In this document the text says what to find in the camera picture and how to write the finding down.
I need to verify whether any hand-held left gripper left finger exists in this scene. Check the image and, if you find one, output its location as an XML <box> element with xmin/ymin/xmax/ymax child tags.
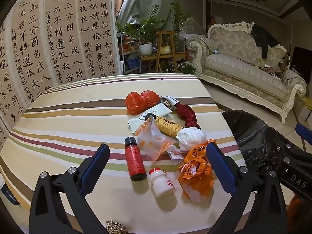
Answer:
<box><xmin>29</xmin><ymin>143</ymin><xmax>111</xmax><ymax>234</ymax></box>

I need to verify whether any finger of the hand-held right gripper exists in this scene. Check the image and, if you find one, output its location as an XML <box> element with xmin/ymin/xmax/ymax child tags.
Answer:
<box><xmin>265</xmin><ymin>127</ymin><xmax>296</xmax><ymax>173</ymax></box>
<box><xmin>295</xmin><ymin>124</ymin><xmax>312</xmax><ymax>156</ymax></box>

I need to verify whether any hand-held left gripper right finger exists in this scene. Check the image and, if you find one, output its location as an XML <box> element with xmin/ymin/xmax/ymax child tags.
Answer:
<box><xmin>206</xmin><ymin>142</ymin><xmax>288</xmax><ymax>234</ymax></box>

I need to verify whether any orange plastic bag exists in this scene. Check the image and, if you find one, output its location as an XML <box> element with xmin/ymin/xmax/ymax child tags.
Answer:
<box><xmin>178</xmin><ymin>139</ymin><xmax>217</xmax><ymax>202</ymax></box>

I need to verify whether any trash bin with black bag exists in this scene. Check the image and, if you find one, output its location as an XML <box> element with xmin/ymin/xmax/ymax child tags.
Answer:
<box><xmin>221</xmin><ymin>110</ymin><xmax>284</xmax><ymax>176</ymax></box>

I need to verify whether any white tissue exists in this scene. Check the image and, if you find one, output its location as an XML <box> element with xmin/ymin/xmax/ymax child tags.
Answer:
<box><xmin>176</xmin><ymin>127</ymin><xmax>206</xmax><ymax>152</ymax></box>

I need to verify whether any dark red plastic bag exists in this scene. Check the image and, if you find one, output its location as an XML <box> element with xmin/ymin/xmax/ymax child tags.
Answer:
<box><xmin>176</xmin><ymin>103</ymin><xmax>201</xmax><ymax>130</ymax></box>

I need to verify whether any small white yogurt bottle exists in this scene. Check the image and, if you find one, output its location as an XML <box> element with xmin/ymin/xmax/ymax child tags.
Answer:
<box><xmin>149</xmin><ymin>167</ymin><xmax>176</xmax><ymax>198</ymax></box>

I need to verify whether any clear wrapper with orange print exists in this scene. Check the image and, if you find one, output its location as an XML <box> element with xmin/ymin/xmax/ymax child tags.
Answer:
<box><xmin>135</xmin><ymin>118</ymin><xmax>175</xmax><ymax>162</ymax></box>

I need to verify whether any person's right forearm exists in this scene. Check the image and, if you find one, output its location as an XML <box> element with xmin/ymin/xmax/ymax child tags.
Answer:
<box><xmin>286</xmin><ymin>194</ymin><xmax>312</xmax><ymax>225</ymax></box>

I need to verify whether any yellow and white box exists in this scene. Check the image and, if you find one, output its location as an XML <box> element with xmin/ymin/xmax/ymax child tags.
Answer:
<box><xmin>296</xmin><ymin>97</ymin><xmax>312</xmax><ymax>120</ymax></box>

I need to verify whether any dark bottle with red label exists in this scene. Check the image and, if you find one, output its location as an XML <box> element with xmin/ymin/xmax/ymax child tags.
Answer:
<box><xmin>124</xmin><ymin>136</ymin><xmax>147</xmax><ymax>181</ymax></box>

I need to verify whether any striped tablecloth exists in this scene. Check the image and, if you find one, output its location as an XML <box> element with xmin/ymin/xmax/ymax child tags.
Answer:
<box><xmin>0</xmin><ymin>74</ymin><xmax>246</xmax><ymax>234</ymax></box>

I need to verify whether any small white sachet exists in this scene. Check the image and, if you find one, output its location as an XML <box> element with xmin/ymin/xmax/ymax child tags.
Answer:
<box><xmin>168</xmin><ymin>146</ymin><xmax>184</xmax><ymax>165</ymax></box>

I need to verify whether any golden woven object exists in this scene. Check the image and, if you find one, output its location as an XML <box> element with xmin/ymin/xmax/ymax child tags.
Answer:
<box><xmin>105</xmin><ymin>220</ymin><xmax>128</xmax><ymax>234</ymax></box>

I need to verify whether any yellow bottle with black cap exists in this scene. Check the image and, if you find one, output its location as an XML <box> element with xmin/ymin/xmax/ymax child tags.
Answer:
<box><xmin>144</xmin><ymin>115</ymin><xmax>184</xmax><ymax>138</ymax></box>

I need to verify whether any brown clutter pile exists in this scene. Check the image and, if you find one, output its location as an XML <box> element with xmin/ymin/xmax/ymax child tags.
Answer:
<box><xmin>251</xmin><ymin>58</ymin><xmax>290</xmax><ymax>78</ymax></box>

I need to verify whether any black rectangular object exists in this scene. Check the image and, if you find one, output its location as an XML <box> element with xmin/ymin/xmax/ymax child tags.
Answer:
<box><xmin>291</xmin><ymin>46</ymin><xmax>312</xmax><ymax>78</ymax></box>

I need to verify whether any crumpled red plastic bag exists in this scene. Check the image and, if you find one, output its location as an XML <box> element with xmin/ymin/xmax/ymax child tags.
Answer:
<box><xmin>125</xmin><ymin>90</ymin><xmax>161</xmax><ymax>115</ymax></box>

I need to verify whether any white and green packet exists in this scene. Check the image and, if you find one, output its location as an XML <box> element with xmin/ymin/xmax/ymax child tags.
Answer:
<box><xmin>126</xmin><ymin>103</ymin><xmax>172</xmax><ymax>133</ymax></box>

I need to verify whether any white flat wrapper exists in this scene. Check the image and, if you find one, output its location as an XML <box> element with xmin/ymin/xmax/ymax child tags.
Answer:
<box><xmin>161</xmin><ymin>96</ymin><xmax>179</xmax><ymax>106</ymax></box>

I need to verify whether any dark blue case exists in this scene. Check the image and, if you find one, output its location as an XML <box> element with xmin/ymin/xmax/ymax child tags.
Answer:
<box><xmin>0</xmin><ymin>185</ymin><xmax>20</xmax><ymax>206</ymax></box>

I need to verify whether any ornate cream sofa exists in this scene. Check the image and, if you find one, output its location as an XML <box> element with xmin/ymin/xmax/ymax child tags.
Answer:
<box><xmin>186</xmin><ymin>21</ymin><xmax>307</xmax><ymax>124</ymax></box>

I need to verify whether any black jacket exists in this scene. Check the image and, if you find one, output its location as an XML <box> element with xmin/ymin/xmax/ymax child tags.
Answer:
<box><xmin>251</xmin><ymin>26</ymin><xmax>279</xmax><ymax>59</ymax></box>

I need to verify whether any small ivy plant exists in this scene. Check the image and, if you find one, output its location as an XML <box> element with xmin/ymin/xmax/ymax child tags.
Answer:
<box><xmin>175</xmin><ymin>62</ymin><xmax>197</xmax><ymax>75</ymax></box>

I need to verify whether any metal rack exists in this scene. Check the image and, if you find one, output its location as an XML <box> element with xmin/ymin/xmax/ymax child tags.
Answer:
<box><xmin>117</xmin><ymin>33</ymin><xmax>142</xmax><ymax>75</ymax></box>

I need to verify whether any striped throw cloth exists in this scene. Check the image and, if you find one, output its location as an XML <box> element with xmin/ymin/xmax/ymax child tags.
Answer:
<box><xmin>188</xmin><ymin>35</ymin><xmax>210</xmax><ymax>54</ymax></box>

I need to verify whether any white flower pot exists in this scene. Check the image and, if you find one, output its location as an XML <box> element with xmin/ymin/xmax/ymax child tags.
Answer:
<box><xmin>138</xmin><ymin>42</ymin><xmax>153</xmax><ymax>56</ymax></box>

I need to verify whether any patterned armchair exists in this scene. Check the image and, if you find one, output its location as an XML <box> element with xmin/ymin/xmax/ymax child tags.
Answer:
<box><xmin>180</xmin><ymin>18</ymin><xmax>207</xmax><ymax>36</ymax></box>

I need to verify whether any wooden plant stand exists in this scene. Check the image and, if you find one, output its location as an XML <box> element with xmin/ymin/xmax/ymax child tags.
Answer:
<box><xmin>140</xmin><ymin>30</ymin><xmax>187</xmax><ymax>74</ymax></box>

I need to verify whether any large green potted plant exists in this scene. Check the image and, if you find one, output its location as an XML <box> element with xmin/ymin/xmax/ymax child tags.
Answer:
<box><xmin>116</xmin><ymin>5</ymin><xmax>166</xmax><ymax>45</ymax></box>

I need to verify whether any tall green plant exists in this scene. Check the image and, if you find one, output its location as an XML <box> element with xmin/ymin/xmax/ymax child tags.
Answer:
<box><xmin>171</xmin><ymin>2</ymin><xmax>193</xmax><ymax>51</ymax></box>

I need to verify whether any grey-green curtain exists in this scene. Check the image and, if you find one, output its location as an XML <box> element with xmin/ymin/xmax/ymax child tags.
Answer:
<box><xmin>118</xmin><ymin>0</ymin><xmax>178</xmax><ymax>32</ymax></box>

